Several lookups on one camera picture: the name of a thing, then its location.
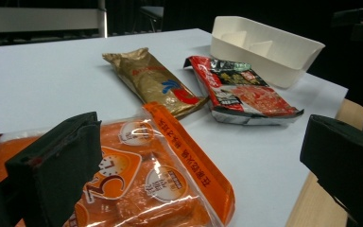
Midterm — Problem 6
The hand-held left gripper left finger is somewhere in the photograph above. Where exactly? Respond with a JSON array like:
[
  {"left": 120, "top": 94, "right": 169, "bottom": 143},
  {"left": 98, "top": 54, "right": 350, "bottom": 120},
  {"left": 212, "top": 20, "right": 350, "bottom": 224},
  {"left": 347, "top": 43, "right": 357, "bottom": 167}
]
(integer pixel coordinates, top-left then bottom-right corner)
[{"left": 4, "top": 111, "right": 104, "bottom": 227}]

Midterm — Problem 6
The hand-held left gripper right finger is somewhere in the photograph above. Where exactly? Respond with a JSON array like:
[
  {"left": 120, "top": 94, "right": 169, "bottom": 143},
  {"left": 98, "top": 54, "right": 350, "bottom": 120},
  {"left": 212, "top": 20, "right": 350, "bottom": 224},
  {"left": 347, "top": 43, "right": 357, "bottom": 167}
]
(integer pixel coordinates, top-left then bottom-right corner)
[{"left": 300, "top": 113, "right": 363, "bottom": 221}]

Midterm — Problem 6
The red and black food packet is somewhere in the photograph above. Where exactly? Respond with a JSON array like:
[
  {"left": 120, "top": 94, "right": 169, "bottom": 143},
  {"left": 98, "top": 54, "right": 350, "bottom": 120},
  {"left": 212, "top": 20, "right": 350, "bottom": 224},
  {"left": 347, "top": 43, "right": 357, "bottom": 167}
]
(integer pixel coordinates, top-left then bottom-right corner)
[{"left": 183, "top": 55, "right": 305, "bottom": 127}]

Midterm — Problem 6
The white divided container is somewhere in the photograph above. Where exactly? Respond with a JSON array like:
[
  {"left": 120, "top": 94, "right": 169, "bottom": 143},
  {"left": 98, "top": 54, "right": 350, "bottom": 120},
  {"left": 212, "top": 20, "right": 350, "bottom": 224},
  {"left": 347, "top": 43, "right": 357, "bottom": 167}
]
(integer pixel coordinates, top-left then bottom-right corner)
[{"left": 210, "top": 15, "right": 326, "bottom": 89}]

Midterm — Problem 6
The orange clear sausage packet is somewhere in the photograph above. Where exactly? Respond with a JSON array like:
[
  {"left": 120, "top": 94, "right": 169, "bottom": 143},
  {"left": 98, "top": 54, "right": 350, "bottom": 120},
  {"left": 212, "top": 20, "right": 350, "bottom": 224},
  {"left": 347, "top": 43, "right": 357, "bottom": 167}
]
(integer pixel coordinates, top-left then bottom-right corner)
[{"left": 0, "top": 101, "right": 236, "bottom": 227}]

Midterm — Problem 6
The gold foil packet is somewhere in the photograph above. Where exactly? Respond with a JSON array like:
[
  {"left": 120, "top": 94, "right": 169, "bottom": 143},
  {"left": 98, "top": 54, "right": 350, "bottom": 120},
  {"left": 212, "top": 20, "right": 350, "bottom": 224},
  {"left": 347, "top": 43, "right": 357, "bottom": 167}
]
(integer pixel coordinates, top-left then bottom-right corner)
[{"left": 102, "top": 46, "right": 210, "bottom": 120}]

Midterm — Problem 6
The white table sheet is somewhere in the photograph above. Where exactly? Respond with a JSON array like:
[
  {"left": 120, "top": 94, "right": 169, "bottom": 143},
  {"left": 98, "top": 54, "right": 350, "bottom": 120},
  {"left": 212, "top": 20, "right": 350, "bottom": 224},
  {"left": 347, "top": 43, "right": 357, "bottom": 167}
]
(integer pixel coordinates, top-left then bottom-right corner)
[{"left": 0, "top": 27, "right": 349, "bottom": 227}]

